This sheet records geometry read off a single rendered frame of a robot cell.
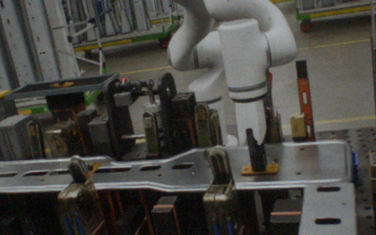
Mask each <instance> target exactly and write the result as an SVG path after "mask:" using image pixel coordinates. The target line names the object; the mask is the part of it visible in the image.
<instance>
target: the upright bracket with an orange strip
mask: <svg viewBox="0 0 376 235"><path fill-rule="evenodd" d="M295 64H296V75H297V78H296V79H297V86H298V97H299V103H300V109H301V113H304V116H305V127H306V132H307V126H308V125H309V128H310V135H308V134H307V136H306V141H313V140H316V137H315V125H314V124H313V112H312V105H311V94H310V86H309V76H308V72H307V61H306V60H299V61H295ZM304 92H305V93H306V97H307V102H304Z"/></svg>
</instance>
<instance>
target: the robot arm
mask: <svg viewBox="0 0 376 235"><path fill-rule="evenodd" d="M173 1H174V2H176V3H177V4H179V5H181V6H182V7H183V24H182V25H181V27H180V28H179V30H178V31H177V32H176V34H175V35H174V36H173V38H172V39H171V40H170V43H169V45H168V49H167V57H168V63H169V64H170V66H171V67H173V68H174V70H176V71H180V72H186V71H193V70H198V69H202V68H206V67H208V70H207V71H206V73H205V74H203V75H202V76H201V77H200V78H198V79H196V80H194V81H193V82H192V83H191V84H190V85H189V92H190V91H194V92H195V100H196V104H198V103H201V102H204V103H206V104H207V105H208V106H209V109H216V110H217V111H218V116H219V123H220V128H221V136H223V144H225V146H237V145H238V139H237V138H236V137H233V136H231V135H228V134H227V125H226V120H225V110H224V104H223V94H222V93H221V79H222V78H223V75H224V73H225V74H226V78H227V86H228V94H229V97H230V98H232V102H236V117H237V125H238V136H239V141H240V145H241V146H244V144H245V141H246V140H247V142H248V147H249V155H250V161H251V168H252V170H265V169H266V165H267V158H266V150H265V149H263V148H264V135H265V133H266V118H265V113H264V105H263V98H265V97H266V92H267V90H268V88H267V82H266V73H265V72H266V69H269V68H273V67H276V66H280V65H285V64H288V63H290V62H292V61H293V60H294V59H295V57H296V54H297V48H296V42H295V39H294V35H293V34H292V31H291V29H290V27H289V25H288V23H287V21H286V19H285V17H284V15H283V14H282V13H281V11H280V10H279V9H278V8H277V7H276V6H275V5H273V4H272V3H271V2H269V1H268V0H173ZM215 20H219V21H224V22H227V23H224V24H221V25H220V26H219V27H218V31H216V32H211V30H212V29H213V25H214V22H215ZM259 29H261V30H263V31H264V32H265V33H260V32H259ZM210 32H211V33H210Z"/></svg>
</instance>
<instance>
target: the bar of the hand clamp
mask: <svg viewBox="0 0 376 235"><path fill-rule="evenodd" d="M265 73H266V82H267V88H268V90H267V92H266V97H265V98H263V105H264V108H269V112H270V124H271V125H273V124H274V105H273V104H272V92H271V86H270V74H269V69H266V72H265Z"/></svg>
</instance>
